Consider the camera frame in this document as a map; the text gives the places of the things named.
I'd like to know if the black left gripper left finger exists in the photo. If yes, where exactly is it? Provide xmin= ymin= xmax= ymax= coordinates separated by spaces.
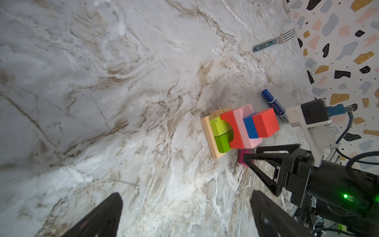
xmin=63 ymin=193 xmax=123 ymax=237

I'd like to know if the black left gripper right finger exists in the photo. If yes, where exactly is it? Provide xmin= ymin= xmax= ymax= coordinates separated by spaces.
xmin=250 ymin=190 xmax=312 ymax=237

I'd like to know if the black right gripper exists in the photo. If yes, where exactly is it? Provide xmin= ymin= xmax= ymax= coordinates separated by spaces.
xmin=243 ymin=144 xmax=349 ymax=207

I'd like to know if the small red cube block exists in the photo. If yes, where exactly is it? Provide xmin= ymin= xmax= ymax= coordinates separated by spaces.
xmin=252 ymin=108 xmax=279 ymax=138

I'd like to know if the blue cube block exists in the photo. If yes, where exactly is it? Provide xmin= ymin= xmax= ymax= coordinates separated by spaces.
xmin=243 ymin=113 xmax=259 ymax=139

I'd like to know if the magenta cube block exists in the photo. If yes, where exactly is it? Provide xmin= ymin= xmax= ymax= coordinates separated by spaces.
xmin=238 ymin=148 xmax=255 ymax=168

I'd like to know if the red arch block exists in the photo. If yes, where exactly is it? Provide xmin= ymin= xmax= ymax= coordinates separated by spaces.
xmin=220 ymin=110 xmax=245 ymax=149

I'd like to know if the pink rectangular block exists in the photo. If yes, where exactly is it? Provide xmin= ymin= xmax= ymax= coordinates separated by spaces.
xmin=232 ymin=104 xmax=264 ymax=149

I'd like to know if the dark green rectangular block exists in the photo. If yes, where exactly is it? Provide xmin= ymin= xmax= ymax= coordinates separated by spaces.
xmin=214 ymin=130 xmax=234 ymax=153

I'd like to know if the lime green rectangular block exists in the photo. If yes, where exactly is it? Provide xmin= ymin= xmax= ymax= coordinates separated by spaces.
xmin=209 ymin=117 xmax=232 ymax=136

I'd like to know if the natural wood block marked 31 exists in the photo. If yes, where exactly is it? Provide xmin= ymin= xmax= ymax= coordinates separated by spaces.
xmin=201 ymin=114 xmax=226 ymax=159

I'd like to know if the natural wood block marked 58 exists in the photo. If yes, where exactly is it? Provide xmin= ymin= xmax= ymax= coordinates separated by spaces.
xmin=221 ymin=106 xmax=233 ymax=114

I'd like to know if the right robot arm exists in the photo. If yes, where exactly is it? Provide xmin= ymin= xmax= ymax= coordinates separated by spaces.
xmin=243 ymin=144 xmax=379 ymax=237

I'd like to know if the blue white marker pen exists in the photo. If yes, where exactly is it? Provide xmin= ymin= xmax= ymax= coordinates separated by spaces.
xmin=262 ymin=89 xmax=289 ymax=124

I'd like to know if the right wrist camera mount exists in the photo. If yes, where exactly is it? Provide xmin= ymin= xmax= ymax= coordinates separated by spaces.
xmin=287 ymin=99 xmax=353 ymax=167

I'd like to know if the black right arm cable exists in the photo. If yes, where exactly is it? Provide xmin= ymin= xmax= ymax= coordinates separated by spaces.
xmin=334 ymin=111 xmax=379 ymax=166

